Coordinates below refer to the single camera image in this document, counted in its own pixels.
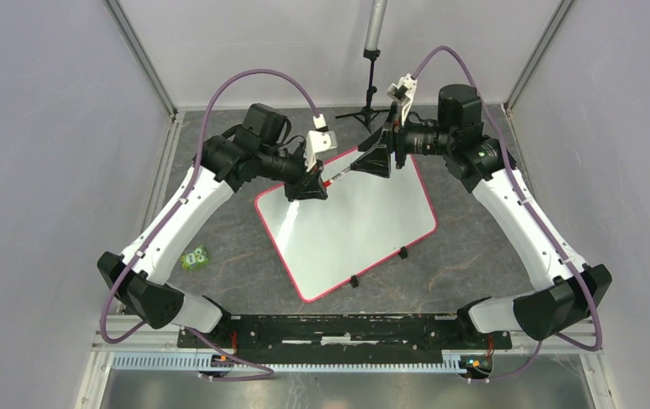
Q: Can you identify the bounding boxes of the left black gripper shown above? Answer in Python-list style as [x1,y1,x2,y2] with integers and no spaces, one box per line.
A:
[259,143,328,203]

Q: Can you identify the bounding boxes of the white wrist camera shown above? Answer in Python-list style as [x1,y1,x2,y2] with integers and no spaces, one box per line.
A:
[387,73,417,124]
[303,113,337,172]

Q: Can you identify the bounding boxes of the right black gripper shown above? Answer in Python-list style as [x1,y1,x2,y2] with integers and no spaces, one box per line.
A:
[350,101,455,178]

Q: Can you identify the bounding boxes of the white slotted cable duct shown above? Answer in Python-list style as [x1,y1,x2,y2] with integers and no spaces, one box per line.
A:
[111,351,492,375]

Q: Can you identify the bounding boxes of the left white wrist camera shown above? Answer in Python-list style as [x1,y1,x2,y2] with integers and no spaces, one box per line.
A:
[303,113,337,172]

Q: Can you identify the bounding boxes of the green monster eraser toy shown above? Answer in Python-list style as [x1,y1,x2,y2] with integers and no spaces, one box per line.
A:
[180,245,210,271]

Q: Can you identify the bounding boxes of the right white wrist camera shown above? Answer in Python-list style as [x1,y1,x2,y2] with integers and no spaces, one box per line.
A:
[387,73,417,124]

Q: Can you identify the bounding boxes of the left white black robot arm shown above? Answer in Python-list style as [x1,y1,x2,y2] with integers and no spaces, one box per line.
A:
[96,103,334,348]

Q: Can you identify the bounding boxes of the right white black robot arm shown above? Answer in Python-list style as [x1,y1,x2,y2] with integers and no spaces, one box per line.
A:
[350,84,613,348]

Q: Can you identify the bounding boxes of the pink-framed whiteboard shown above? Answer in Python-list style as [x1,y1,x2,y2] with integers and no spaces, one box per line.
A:
[255,160,438,302]

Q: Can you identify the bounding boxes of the black tripod camera stand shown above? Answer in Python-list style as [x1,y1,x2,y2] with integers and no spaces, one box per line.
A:
[335,0,388,132]

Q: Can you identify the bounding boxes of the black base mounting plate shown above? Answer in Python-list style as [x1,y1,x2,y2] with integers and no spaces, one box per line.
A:
[207,314,512,365]

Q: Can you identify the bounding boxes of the red whiteboard marker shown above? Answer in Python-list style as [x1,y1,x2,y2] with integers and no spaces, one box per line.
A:
[323,165,352,187]

